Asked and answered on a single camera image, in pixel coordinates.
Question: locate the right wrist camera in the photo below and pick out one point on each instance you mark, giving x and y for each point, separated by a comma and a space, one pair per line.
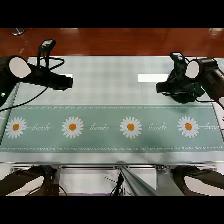
177, 56

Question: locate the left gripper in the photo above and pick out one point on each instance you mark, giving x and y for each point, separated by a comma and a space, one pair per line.
61, 82

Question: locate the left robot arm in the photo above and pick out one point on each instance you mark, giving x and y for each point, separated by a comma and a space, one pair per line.
10, 78

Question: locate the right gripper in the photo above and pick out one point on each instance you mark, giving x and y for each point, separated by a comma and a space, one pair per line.
180, 88

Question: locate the silver frame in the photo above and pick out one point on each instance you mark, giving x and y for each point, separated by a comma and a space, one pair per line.
140, 185

